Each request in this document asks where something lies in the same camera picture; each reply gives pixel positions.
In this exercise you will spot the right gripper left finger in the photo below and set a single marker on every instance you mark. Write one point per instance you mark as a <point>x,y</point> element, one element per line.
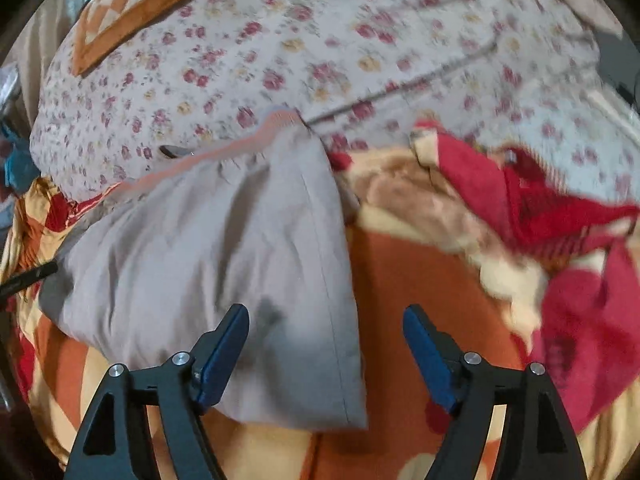
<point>114,439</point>

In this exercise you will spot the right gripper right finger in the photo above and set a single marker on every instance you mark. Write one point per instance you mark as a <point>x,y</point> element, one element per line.
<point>537,442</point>

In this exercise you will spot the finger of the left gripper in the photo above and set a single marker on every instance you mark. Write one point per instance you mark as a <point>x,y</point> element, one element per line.
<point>26,279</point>

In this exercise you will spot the grey beige jacket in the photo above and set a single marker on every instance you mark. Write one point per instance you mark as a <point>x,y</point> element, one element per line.
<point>256,221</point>

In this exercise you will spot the blue clothing pile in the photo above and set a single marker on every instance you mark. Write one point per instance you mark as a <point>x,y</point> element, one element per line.
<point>19,168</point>

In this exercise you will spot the orange red fleece blanket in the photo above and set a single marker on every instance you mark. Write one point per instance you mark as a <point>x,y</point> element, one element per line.
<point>506,265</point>

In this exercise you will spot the beige curtain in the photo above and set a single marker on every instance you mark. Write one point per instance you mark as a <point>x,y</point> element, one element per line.
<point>34,49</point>

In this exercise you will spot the orange checkered pillow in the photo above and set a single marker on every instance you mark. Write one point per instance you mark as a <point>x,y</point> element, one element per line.
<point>105,24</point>

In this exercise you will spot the floral quilt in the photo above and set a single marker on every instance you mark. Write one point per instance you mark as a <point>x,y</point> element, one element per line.
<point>359,72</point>

